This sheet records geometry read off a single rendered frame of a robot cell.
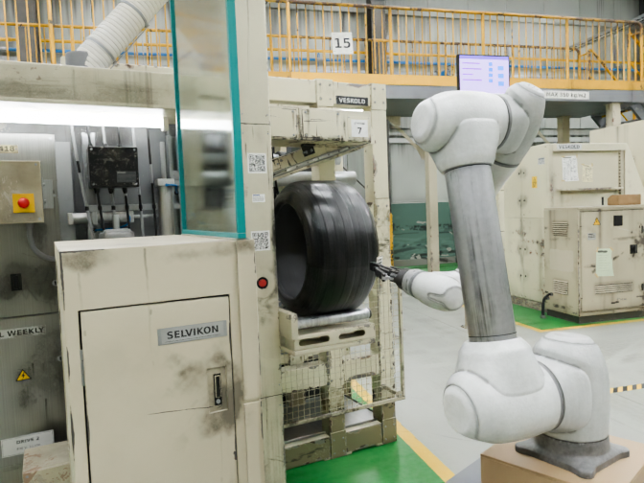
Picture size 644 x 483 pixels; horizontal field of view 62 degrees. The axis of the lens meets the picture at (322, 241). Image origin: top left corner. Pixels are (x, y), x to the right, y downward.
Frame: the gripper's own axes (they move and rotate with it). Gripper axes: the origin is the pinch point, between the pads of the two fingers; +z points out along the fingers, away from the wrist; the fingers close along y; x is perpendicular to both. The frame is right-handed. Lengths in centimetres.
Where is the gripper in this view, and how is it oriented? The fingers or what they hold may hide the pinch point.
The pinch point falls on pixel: (377, 267)
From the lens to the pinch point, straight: 190.0
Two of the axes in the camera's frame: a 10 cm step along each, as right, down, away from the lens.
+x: -0.2, 9.8, 1.8
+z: -4.6, -1.7, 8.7
